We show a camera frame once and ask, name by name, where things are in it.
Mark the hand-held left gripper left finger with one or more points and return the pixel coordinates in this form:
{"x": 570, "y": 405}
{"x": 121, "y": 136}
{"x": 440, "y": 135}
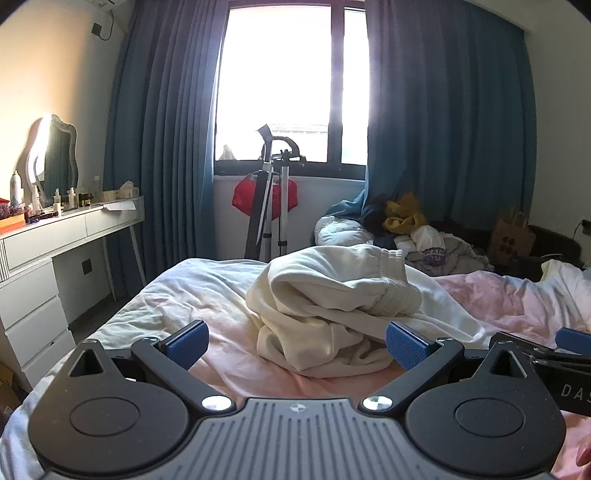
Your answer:
{"x": 187, "y": 345}

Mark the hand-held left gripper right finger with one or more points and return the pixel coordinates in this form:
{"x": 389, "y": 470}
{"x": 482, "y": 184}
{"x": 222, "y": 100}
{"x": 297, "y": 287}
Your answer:
{"x": 407, "y": 350}

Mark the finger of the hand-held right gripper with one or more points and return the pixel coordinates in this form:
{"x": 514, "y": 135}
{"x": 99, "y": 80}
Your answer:
{"x": 575, "y": 340}
{"x": 526, "y": 344}

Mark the cream white garment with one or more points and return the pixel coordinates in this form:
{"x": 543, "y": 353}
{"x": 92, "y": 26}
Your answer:
{"x": 323, "y": 286}

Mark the person's right hand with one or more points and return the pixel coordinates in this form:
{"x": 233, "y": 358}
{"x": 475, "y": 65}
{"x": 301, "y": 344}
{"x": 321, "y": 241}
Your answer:
{"x": 585, "y": 452}

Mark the bed with pink white sheet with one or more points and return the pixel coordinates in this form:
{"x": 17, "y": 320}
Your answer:
{"x": 184, "y": 295}

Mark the black sofa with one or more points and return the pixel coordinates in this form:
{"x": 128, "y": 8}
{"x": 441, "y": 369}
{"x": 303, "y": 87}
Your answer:
{"x": 554, "y": 244}

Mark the white garment with purple print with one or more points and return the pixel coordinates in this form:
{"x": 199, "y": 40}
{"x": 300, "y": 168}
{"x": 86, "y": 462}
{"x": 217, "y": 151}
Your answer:
{"x": 431, "y": 251}

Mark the grey garment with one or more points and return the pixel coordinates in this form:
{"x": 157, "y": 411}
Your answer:
{"x": 468, "y": 256}

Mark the brown paper bag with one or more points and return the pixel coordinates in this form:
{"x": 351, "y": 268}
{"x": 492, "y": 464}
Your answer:
{"x": 508, "y": 240}

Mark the yellow garment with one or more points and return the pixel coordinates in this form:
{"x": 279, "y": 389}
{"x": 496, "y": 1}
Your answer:
{"x": 401, "y": 221}

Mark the white padded jacket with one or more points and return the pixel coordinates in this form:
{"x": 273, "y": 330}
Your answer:
{"x": 341, "y": 235}

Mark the blue cloth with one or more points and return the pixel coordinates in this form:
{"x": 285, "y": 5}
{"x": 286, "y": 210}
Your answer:
{"x": 346, "y": 207}

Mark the red bag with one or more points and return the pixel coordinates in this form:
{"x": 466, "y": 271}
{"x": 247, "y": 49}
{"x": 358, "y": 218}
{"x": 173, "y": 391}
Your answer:
{"x": 242, "y": 196}

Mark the white dressing table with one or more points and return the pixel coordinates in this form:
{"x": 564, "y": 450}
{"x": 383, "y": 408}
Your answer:
{"x": 27, "y": 314}

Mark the tissue box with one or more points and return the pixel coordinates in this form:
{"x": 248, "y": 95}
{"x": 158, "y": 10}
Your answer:
{"x": 121, "y": 193}

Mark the silver black tripod stand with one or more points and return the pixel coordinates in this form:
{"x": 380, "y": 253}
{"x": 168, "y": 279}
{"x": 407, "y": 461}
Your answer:
{"x": 285, "y": 207}

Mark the dark cosmetic jar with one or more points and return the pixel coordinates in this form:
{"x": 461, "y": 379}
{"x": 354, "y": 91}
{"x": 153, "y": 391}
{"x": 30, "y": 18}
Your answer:
{"x": 85, "y": 199}

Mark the cardboard box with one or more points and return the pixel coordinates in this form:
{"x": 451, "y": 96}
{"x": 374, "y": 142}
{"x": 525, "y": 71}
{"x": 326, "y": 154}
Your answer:
{"x": 8, "y": 392}

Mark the small white bottle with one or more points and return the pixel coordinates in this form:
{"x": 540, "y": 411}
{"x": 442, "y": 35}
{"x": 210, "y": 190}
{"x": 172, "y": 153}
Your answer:
{"x": 57, "y": 203}

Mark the blue curtain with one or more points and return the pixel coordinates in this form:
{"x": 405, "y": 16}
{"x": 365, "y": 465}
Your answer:
{"x": 161, "y": 138}
{"x": 452, "y": 115}

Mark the orange box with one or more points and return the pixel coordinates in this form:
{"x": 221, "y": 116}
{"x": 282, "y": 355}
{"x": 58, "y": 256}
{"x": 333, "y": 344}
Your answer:
{"x": 11, "y": 224}

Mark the wavy lit vanity mirror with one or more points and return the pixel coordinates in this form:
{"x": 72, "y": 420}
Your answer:
{"x": 57, "y": 157}

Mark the white spray bottle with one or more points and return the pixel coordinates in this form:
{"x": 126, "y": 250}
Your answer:
{"x": 16, "y": 191}

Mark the dark wall outlet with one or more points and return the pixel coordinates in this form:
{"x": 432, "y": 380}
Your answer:
{"x": 86, "y": 266}

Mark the black wall box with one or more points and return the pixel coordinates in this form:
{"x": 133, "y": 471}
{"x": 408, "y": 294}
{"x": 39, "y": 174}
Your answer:
{"x": 97, "y": 28}

